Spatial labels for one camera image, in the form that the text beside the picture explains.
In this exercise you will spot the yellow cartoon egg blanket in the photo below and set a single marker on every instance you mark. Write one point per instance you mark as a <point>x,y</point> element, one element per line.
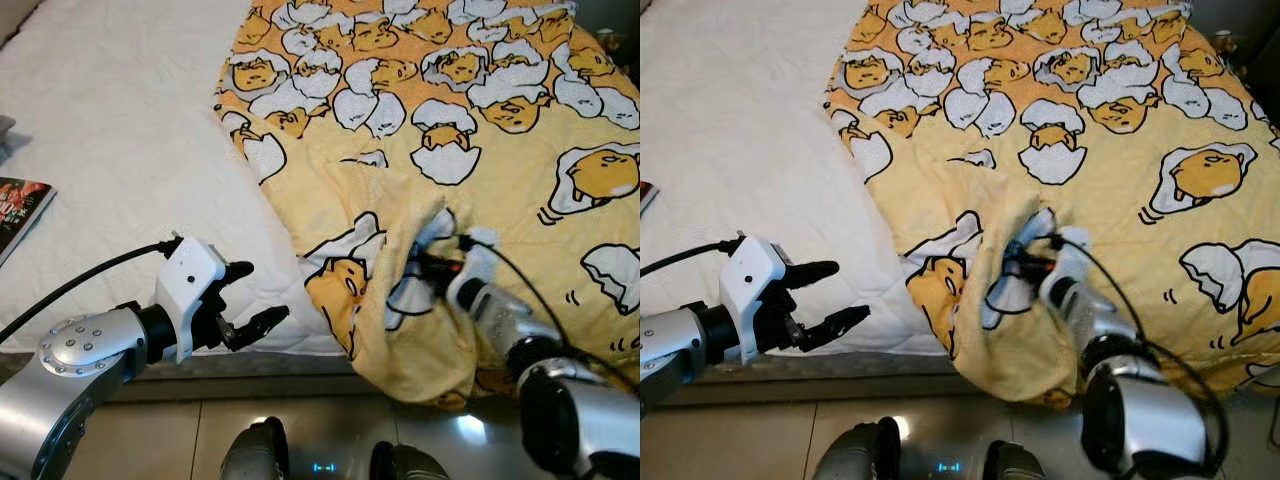
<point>500,250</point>
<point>1120,240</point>

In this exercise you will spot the dark red magazine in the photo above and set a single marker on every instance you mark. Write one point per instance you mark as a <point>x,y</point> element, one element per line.
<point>20,210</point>
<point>646,195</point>

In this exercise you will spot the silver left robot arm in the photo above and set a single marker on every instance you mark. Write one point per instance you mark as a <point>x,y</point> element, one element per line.
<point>70,350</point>
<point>670,345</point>

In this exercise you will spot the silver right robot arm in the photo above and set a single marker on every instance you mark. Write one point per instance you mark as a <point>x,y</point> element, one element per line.
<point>500,320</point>
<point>1140,420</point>

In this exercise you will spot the grey bed base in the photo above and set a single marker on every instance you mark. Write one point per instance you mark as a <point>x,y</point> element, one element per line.
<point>300,365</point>
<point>880,362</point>

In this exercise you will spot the white quilted mattress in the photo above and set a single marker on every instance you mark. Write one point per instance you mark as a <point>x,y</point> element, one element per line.
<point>740,120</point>
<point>120,120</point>

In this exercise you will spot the robot right leg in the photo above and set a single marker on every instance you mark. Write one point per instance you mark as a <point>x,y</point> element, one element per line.
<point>405,465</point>
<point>1015,465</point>

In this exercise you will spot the small brown figure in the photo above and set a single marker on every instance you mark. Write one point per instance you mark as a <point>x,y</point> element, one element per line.
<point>1223,39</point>
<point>607,40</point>

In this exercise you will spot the dark furniture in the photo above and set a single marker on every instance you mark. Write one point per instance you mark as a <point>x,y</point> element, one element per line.
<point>615,15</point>
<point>1255,30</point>

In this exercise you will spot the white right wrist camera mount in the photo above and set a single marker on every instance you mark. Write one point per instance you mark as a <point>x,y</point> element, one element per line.
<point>475,265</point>
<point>1065,270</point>

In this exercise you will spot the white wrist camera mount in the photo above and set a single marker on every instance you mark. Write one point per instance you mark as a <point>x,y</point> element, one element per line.
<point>755,280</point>
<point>1065,270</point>
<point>190,280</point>
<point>475,265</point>

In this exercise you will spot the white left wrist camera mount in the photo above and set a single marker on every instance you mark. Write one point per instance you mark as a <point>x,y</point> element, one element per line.
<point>190,280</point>
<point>755,280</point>

